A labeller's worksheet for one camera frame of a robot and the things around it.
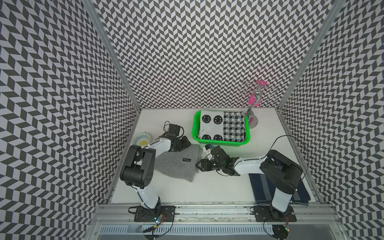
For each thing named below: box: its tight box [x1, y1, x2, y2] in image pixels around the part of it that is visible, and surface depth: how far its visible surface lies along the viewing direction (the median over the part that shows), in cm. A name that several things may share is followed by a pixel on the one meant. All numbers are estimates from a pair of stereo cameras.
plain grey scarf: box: [154, 143, 201, 183], surface depth 87 cm
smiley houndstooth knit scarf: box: [198, 110, 246, 142], surface depth 101 cm
